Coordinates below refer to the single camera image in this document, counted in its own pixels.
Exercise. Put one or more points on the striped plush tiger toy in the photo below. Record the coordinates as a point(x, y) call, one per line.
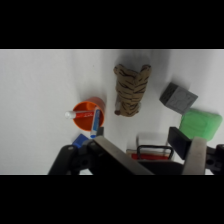
point(130, 90)

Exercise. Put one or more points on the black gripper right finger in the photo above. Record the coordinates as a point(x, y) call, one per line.
point(195, 155)

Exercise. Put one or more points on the blue and white marker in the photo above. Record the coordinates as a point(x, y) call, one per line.
point(95, 123)

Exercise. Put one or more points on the orange plastic cup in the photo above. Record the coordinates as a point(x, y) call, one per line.
point(88, 113)

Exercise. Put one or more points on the red and white marker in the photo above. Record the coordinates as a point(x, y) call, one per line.
point(80, 115)

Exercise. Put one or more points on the grey cube block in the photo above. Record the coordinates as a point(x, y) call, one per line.
point(177, 98)

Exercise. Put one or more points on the blue block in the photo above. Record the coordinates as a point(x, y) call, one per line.
point(80, 140)

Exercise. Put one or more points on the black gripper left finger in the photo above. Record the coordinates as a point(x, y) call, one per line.
point(110, 156)

